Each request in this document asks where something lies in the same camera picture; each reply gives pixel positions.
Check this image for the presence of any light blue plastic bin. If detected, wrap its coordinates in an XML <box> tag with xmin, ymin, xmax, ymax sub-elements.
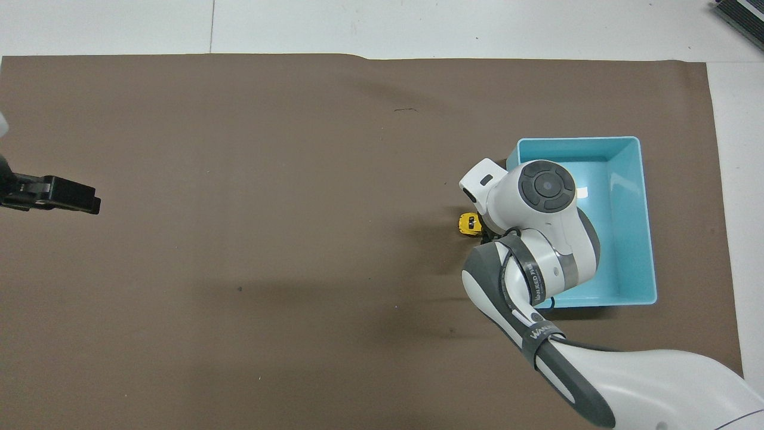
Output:
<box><xmin>506</xmin><ymin>136</ymin><xmax>658</xmax><ymax>309</ymax></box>

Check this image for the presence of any black cable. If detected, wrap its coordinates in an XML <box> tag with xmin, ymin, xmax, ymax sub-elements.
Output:
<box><xmin>499</xmin><ymin>227</ymin><xmax>559</xmax><ymax>312</ymax></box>

